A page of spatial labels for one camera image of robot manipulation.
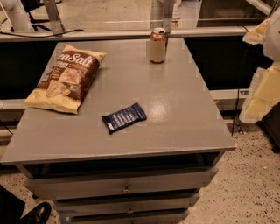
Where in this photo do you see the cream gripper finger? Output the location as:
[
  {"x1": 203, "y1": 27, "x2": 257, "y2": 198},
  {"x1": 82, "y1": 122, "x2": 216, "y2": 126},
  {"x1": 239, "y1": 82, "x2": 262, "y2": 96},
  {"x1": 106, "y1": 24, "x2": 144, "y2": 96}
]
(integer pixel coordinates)
[
  {"x1": 239, "y1": 64, "x2": 280, "y2": 123},
  {"x1": 242, "y1": 17, "x2": 270, "y2": 45}
]

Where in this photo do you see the orange soda can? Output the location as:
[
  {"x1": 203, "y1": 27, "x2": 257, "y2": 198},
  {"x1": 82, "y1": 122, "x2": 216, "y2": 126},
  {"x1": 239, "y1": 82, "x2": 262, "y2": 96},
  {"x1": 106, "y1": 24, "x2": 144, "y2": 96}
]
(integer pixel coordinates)
[{"x1": 146, "y1": 27, "x2": 168, "y2": 64}]

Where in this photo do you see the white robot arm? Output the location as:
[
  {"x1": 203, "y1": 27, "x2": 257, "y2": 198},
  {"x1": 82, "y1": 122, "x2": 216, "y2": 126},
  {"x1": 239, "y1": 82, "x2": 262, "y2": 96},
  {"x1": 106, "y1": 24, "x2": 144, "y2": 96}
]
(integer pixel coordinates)
[{"x1": 239, "y1": 8, "x2": 280, "y2": 123}]

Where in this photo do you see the blue snack bar wrapper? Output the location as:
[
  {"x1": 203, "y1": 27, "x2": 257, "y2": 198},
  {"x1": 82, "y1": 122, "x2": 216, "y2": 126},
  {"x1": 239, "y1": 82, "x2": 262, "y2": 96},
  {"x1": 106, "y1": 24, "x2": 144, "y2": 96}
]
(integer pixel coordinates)
[{"x1": 101, "y1": 102, "x2": 147, "y2": 134}]

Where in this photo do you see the grey drawer cabinet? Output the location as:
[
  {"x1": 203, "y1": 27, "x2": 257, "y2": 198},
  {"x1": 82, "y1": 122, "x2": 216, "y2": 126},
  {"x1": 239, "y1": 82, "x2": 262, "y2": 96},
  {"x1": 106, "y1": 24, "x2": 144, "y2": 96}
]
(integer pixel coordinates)
[{"x1": 2, "y1": 38, "x2": 235, "y2": 224}]

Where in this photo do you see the top drawer knob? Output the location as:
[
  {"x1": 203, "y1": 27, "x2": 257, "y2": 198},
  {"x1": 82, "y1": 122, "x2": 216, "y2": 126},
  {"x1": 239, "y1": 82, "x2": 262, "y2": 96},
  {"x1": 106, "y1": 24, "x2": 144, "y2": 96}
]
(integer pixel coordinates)
[{"x1": 122, "y1": 185, "x2": 131, "y2": 194}]

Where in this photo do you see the drawer knob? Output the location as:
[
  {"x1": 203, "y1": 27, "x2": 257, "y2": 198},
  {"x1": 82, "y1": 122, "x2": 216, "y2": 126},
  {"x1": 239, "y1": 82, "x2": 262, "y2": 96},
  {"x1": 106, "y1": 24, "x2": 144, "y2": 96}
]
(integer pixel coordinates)
[
  {"x1": 126, "y1": 206, "x2": 134, "y2": 214},
  {"x1": 122, "y1": 185, "x2": 131, "y2": 194}
]

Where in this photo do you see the middle drawer knob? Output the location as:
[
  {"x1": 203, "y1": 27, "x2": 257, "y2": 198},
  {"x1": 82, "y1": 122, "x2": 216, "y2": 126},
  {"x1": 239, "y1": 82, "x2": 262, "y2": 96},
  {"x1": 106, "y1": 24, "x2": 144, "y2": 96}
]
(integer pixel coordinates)
[{"x1": 126, "y1": 206, "x2": 134, "y2": 214}]

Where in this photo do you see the sea salt chips bag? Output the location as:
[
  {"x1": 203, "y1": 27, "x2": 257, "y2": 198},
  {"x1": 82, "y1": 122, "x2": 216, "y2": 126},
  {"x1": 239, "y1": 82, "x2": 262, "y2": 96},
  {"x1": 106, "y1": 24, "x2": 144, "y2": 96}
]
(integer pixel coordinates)
[{"x1": 24, "y1": 45, "x2": 106, "y2": 114}]

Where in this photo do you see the black shoe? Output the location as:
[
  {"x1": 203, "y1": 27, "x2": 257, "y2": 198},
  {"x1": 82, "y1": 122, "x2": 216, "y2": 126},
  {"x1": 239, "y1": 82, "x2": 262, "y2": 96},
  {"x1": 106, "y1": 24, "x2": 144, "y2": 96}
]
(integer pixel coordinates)
[{"x1": 18, "y1": 201, "x2": 52, "y2": 224}]

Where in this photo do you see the grey metal rail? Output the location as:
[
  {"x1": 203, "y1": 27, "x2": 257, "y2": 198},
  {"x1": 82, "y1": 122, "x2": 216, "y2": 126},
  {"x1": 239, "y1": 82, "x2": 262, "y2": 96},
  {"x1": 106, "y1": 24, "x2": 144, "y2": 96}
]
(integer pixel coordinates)
[{"x1": 0, "y1": 25, "x2": 254, "y2": 43}]

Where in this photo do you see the metal frame post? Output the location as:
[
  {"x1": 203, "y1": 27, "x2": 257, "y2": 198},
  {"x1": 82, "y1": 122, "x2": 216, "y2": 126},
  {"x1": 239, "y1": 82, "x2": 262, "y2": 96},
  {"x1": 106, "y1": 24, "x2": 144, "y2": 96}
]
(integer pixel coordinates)
[{"x1": 163, "y1": 0, "x2": 174, "y2": 33}]

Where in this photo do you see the black cable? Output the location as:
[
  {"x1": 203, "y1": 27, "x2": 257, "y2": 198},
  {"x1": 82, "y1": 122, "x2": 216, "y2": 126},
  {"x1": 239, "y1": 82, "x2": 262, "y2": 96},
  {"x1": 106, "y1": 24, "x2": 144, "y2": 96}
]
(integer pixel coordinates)
[{"x1": 0, "y1": 28, "x2": 85, "y2": 39}]

